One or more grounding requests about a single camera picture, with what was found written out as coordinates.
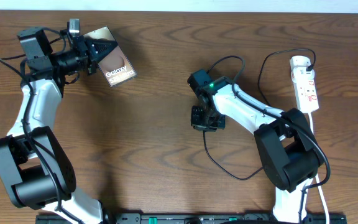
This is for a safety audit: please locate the white power strip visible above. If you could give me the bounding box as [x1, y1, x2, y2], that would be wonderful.
[291, 67, 319, 113]

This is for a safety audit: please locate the white power strip cord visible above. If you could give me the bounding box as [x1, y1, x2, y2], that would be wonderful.
[307, 112, 331, 224]

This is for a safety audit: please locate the white charger adapter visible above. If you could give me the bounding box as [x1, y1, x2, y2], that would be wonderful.
[290, 55, 311, 70]

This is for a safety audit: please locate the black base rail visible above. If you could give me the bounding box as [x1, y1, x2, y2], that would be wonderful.
[35, 212, 347, 224]

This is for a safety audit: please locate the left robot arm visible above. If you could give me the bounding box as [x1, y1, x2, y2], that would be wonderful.
[0, 23, 117, 223]

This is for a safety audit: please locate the black charger cable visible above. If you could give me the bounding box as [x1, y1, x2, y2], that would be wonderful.
[202, 48, 317, 182]

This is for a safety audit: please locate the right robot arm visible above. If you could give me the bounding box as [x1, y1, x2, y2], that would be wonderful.
[187, 70, 328, 223]

